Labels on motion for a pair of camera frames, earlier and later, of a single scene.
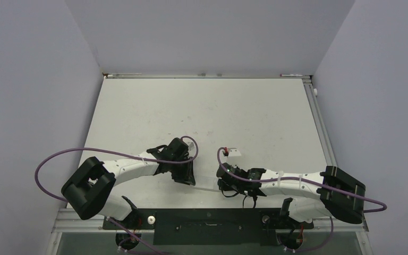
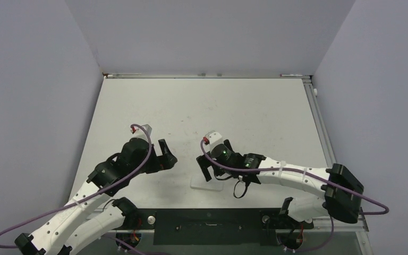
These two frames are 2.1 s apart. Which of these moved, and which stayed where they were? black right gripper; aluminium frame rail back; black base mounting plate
Moved: black right gripper
Stayed: aluminium frame rail back; black base mounting plate
